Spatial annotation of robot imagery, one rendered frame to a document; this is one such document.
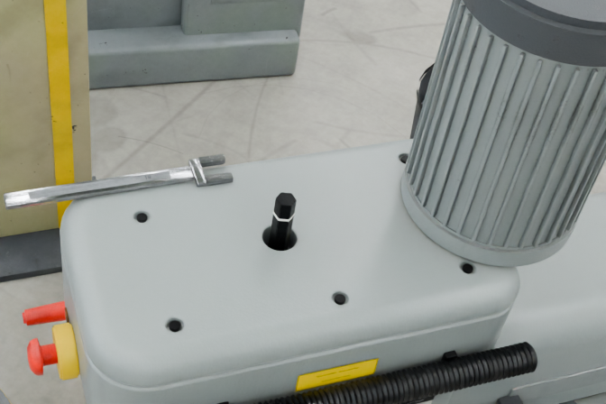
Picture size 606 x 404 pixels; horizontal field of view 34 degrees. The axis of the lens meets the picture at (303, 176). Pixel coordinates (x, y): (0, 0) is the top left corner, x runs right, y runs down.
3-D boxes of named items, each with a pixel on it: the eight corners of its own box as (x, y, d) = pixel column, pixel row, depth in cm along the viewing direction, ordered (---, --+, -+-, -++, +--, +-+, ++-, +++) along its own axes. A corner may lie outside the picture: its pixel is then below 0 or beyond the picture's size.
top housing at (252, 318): (98, 470, 102) (96, 382, 91) (56, 275, 119) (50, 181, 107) (500, 374, 117) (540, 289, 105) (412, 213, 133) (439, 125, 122)
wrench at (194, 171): (7, 217, 103) (6, 212, 102) (2, 190, 106) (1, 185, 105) (233, 182, 111) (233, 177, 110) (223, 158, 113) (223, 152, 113)
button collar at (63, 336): (61, 391, 108) (59, 360, 103) (52, 346, 111) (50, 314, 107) (80, 388, 108) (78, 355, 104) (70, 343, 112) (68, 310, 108)
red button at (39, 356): (32, 384, 107) (29, 363, 104) (26, 354, 109) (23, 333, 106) (62, 378, 108) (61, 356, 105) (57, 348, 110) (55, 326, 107)
